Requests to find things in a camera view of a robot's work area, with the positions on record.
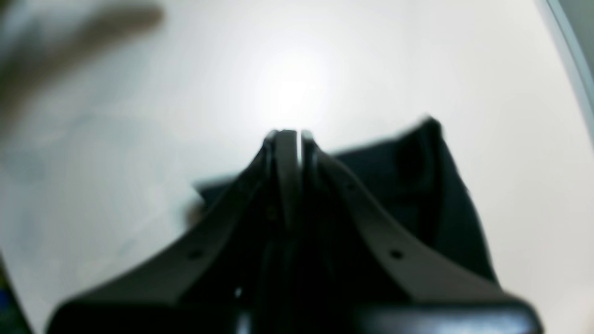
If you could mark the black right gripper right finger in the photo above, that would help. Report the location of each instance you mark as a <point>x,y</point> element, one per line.
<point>444,298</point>

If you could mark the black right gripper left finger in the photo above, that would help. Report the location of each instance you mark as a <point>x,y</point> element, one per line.
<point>216,278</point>

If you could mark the black T-shirt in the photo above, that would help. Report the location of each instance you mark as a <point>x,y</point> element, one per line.
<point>413,178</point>

